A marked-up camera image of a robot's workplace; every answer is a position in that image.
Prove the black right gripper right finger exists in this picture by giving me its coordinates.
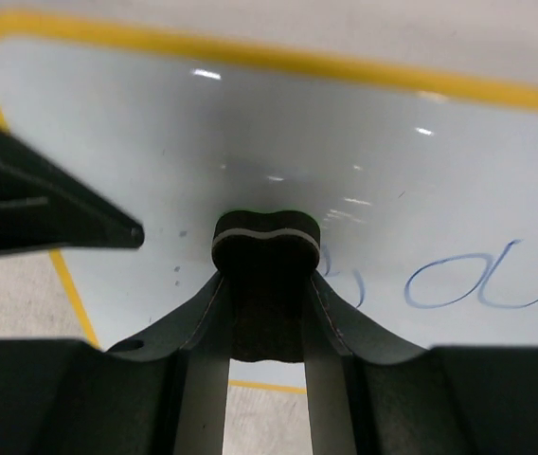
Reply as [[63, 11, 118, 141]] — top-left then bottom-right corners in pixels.
[[302, 274, 538, 454]]

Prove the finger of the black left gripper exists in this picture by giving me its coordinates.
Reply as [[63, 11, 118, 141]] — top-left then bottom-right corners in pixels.
[[0, 130, 144, 256]]

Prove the yellow framed whiteboard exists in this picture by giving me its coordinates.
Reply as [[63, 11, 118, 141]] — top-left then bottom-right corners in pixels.
[[0, 9, 538, 348]]

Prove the black felt eraser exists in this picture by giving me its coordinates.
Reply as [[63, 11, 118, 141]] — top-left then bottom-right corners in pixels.
[[211, 210, 320, 363]]

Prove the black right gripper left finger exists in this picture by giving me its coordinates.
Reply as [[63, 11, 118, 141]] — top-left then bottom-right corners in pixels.
[[0, 276, 229, 454]]

